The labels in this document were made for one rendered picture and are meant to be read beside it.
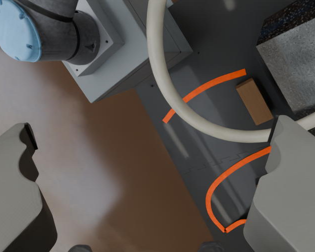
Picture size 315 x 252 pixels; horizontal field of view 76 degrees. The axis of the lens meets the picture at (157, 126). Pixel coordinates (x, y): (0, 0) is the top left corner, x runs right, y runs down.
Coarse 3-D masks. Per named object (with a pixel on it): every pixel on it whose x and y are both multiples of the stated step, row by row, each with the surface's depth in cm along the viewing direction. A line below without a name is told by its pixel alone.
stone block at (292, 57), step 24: (312, 0) 69; (264, 24) 87; (288, 24) 76; (312, 24) 68; (264, 48) 86; (288, 48) 78; (312, 48) 72; (264, 72) 118; (288, 72) 83; (312, 72) 76; (288, 96) 89; (312, 96) 80
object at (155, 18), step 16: (160, 0) 33; (160, 16) 34; (160, 32) 36; (160, 48) 37; (160, 64) 39; (160, 80) 40; (176, 96) 42; (176, 112) 45; (192, 112) 45; (208, 128) 46; (224, 128) 47; (304, 128) 46
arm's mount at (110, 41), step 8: (80, 0) 71; (88, 0) 72; (96, 0) 77; (80, 8) 72; (88, 8) 71; (96, 8) 74; (96, 16) 71; (104, 16) 76; (96, 24) 72; (104, 24) 73; (112, 24) 79; (104, 32) 72; (112, 32) 75; (104, 40) 73; (112, 40) 72; (120, 40) 78; (104, 48) 74; (112, 48) 77; (96, 56) 76; (104, 56) 79; (72, 64) 81; (88, 64) 78; (96, 64) 82; (80, 72) 81; (88, 72) 85
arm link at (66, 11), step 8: (32, 0) 49; (40, 0) 49; (48, 0) 50; (56, 0) 51; (64, 0) 52; (72, 0) 54; (48, 8) 51; (56, 8) 52; (64, 8) 53; (72, 8) 56; (72, 16) 58
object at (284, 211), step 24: (288, 120) 10; (288, 144) 8; (312, 144) 8; (288, 168) 7; (312, 168) 7; (264, 192) 6; (288, 192) 6; (312, 192) 6; (264, 216) 5; (288, 216) 5; (312, 216) 5; (264, 240) 6; (288, 240) 5; (312, 240) 5
